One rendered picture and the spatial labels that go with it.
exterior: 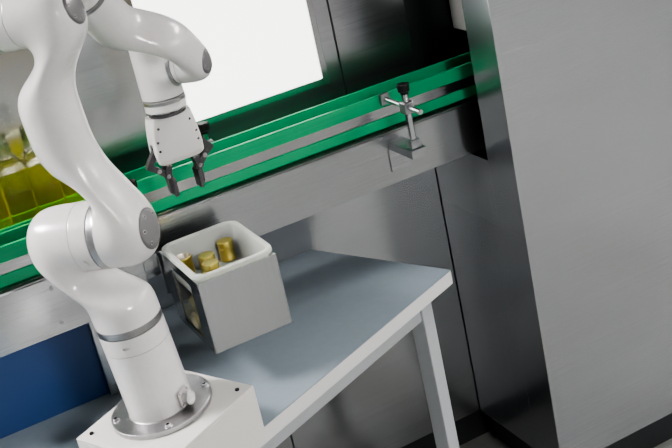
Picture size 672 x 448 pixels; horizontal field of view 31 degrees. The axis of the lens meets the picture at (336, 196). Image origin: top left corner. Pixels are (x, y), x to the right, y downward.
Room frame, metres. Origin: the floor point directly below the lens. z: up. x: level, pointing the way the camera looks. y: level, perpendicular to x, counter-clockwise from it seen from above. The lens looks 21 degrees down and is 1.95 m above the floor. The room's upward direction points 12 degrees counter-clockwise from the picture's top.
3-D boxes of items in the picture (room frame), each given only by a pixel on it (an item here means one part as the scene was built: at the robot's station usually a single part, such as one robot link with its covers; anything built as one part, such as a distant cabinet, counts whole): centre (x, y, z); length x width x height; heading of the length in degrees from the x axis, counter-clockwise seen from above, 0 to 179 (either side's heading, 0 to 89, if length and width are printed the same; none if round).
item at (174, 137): (2.30, 0.29, 1.25); 0.10 x 0.07 x 0.11; 114
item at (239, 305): (2.29, 0.27, 0.92); 0.27 x 0.17 x 0.15; 23
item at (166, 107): (2.30, 0.29, 1.32); 0.09 x 0.08 x 0.03; 114
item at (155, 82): (2.30, 0.28, 1.40); 0.09 x 0.08 x 0.13; 67
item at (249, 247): (2.26, 0.26, 0.97); 0.22 x 0.17 x 0.09; 23
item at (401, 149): (2.56, -0.19, 1.07); 0.17 x 0.05 x 0.23; 23
